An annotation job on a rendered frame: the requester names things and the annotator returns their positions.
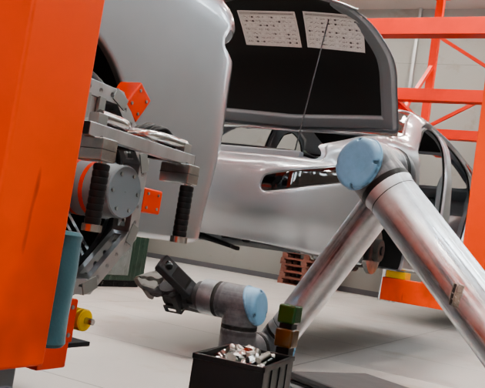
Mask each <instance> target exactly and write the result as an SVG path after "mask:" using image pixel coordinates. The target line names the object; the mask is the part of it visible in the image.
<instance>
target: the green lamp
mask: <svg viewBox="0 0 485 388"><path fill-rule="evenodd" d="M302 311H303V308H302V307H301V306H297V305H293V304H289V303H281V304H280V305H279V313H278V319H277V321H278V322H279V323H285V324H289V325H299V324H300V322H301V317H302Z"/></svg>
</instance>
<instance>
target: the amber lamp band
mask: <svg viewBox="0 0 485 388"><path fill-rule="evenodd" d="M298 338H299V330H297V329H285V328H281V327H277V328H276V334H275V339H274V345H275V346H279V347H282V348H287V349H293V348H296V347H297V343H298Z"/></svg>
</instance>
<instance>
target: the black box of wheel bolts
mask: <svg viewBox="0 0 485 388"><path fill-rule="evenodd" d="M192 358H193V361H192V370H191V375H190V381H189V388H289V385H290V380H291V375H292V369H293V361H295V357H294V356H289V355H285V354H281V353H274V352H270V351H267V350H260V349H258V348H255V347H253V346H251V345H250V344H249V345H248V346H241V345H239V344H238V345H237V344H233V343H230V344H226V345H223V346H217V347H213V348H210V349H207V350H201V351H197V352H194V353H192Z"/></svg>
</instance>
